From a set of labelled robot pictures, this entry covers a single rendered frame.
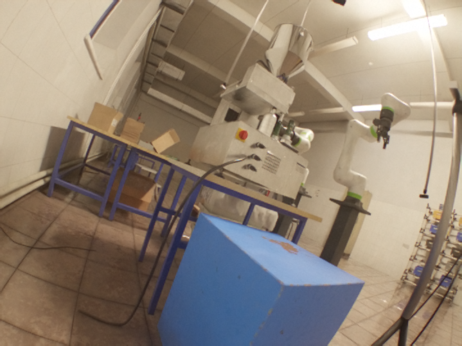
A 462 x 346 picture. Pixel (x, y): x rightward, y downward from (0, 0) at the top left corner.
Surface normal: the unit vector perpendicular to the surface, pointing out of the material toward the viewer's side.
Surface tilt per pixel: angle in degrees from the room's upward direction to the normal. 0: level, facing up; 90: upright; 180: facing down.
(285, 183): 90
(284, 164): 90
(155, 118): 90
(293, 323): 90
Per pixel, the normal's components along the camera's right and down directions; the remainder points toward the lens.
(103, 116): 0.15, 0.01
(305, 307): 0.44, 0.13
